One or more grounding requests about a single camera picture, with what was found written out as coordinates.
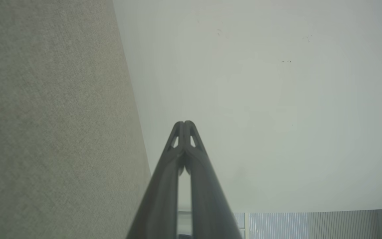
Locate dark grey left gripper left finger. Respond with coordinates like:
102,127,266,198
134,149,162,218
126,121,185,239

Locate white vertical slat blinds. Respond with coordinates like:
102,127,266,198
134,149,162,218
178,208,382,239

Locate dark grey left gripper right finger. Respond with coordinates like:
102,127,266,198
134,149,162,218
184,120,243,239

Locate grey fabric sofa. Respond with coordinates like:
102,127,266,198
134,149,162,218
0,0,152,239

